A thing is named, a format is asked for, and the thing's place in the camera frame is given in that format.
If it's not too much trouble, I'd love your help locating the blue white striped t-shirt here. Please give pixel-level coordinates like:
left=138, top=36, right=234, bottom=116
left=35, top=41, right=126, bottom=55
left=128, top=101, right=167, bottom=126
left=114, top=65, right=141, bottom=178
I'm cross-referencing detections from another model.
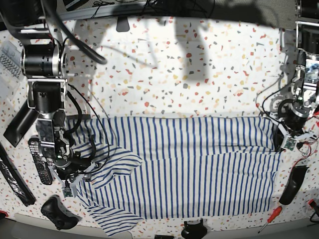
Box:
left=73, top=117, right=280, bottom=237

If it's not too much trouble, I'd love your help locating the black game controller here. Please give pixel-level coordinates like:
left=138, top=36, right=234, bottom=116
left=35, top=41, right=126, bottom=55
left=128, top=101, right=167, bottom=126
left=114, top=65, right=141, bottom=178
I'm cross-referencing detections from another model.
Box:
left=40, top=196, right=79, bottom=231

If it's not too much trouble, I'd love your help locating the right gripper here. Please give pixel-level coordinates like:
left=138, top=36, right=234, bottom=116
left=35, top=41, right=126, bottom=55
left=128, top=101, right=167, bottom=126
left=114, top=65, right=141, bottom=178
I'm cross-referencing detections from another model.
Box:
left=48, top=146, right=102, bottom=198

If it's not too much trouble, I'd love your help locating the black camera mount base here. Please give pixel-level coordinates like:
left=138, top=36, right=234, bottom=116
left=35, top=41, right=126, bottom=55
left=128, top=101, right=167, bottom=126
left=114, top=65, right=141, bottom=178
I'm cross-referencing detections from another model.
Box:
left=181, top=219, right=208, bottom=239

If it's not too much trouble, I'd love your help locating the black angled tube part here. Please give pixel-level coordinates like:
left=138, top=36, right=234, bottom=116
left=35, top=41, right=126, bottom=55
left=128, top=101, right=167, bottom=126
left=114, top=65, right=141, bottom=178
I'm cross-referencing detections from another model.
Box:
left=3, top=100, right=38, bottom=148

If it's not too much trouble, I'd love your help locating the long black bar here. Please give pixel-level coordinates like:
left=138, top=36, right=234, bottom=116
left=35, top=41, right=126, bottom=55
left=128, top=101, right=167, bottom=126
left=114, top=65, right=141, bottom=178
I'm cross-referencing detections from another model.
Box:
left=0, top=144, right=36, bottom=207

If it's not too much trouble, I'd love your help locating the black curved plastic shell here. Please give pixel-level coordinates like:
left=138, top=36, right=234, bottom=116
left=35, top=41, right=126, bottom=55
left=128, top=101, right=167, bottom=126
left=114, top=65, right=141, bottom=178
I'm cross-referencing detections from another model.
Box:
left=279, top=166, right=308, bottom=206

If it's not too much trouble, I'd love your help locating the red handled screwdriver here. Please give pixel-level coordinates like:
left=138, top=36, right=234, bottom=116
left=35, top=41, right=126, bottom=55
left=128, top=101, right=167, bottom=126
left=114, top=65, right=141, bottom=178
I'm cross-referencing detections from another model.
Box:
left=258, top=206, right=283, bottom=234

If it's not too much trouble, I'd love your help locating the clear plastic screw box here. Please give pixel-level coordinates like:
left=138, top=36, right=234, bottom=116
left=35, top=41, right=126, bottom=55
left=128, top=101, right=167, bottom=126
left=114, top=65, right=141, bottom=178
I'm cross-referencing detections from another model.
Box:
left=0, top=41, right=24, bottom=100

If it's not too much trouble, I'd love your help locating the black TV remote control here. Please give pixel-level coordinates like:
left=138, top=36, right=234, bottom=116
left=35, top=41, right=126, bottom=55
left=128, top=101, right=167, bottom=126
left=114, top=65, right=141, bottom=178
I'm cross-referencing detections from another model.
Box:
left=28, top=137, right=53, bottom=185

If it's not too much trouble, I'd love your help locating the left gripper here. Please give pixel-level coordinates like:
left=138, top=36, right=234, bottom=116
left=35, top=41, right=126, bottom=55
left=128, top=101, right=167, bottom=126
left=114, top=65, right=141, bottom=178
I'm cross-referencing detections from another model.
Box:
left=270, top=99, right=316, bottom=151

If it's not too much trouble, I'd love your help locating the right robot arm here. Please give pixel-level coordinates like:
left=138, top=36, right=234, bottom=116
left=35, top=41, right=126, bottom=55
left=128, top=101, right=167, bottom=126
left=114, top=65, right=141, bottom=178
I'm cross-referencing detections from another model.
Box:
left=0, top=0, right=107, bottom=197

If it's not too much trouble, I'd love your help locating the small red black connector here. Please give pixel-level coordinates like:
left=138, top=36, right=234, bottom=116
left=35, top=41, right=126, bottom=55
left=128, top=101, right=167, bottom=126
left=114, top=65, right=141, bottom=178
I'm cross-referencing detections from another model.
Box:
left=308, top=199, right=317, bottom=208

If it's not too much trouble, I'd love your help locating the grey table clamp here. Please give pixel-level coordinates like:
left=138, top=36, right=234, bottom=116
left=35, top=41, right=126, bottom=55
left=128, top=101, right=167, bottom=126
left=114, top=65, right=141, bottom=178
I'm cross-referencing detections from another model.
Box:
left=116, top=16, right=130, bottom=32

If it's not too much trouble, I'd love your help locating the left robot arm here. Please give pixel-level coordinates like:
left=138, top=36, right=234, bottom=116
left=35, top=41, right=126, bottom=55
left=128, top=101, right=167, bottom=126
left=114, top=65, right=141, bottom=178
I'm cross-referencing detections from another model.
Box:
left=262, top=0, right=319, bottom=151

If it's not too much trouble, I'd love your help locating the red and black wire bundle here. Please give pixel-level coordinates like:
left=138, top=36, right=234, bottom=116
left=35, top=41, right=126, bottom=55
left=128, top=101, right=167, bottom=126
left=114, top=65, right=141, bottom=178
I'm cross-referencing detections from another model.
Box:
left=290, top=134, right=319, bottom=172

